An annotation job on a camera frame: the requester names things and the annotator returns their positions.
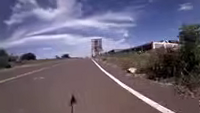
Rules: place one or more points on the tall scaffold tower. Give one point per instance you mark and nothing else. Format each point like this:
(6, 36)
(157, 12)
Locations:
(96, 46)

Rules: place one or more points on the pale stone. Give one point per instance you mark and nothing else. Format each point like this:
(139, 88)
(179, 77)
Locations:
(132, 70)

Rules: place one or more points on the small dark trees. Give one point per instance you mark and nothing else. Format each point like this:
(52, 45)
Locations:
(64, 56)

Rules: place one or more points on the long low white building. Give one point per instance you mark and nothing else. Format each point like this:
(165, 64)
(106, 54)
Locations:
(147, 46)

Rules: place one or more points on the robot's own part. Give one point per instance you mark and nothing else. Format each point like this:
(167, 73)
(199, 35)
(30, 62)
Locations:
(72, 109)

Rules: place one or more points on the dark round tree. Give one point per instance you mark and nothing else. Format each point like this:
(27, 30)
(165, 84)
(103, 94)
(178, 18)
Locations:
(28, 57)

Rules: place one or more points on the green roadside bushes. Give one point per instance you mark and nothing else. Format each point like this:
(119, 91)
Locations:
(191, 53)

